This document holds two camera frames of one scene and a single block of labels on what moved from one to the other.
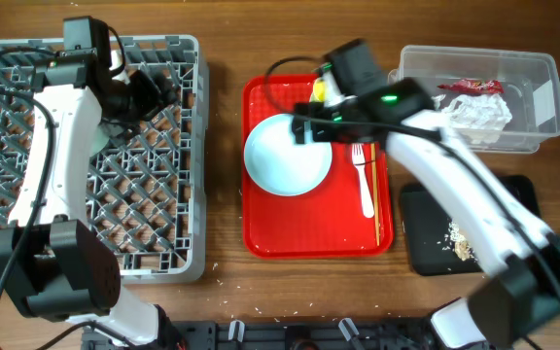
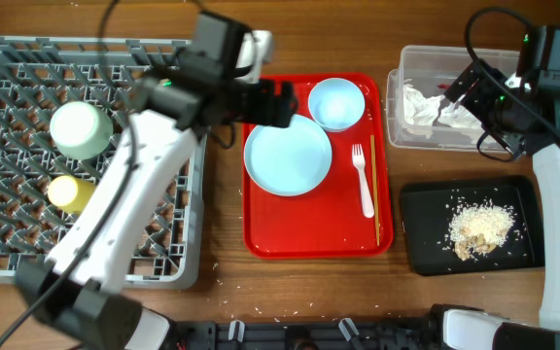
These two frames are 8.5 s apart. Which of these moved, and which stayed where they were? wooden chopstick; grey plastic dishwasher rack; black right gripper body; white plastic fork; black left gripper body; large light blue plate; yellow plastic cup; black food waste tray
Moved: yellow plastic cup; black right gripper body; black left gripper body
Stayed: black food waste tray; large light blue plate; white plastic fork; grey plastic dishwasher rack; wooden chopstick
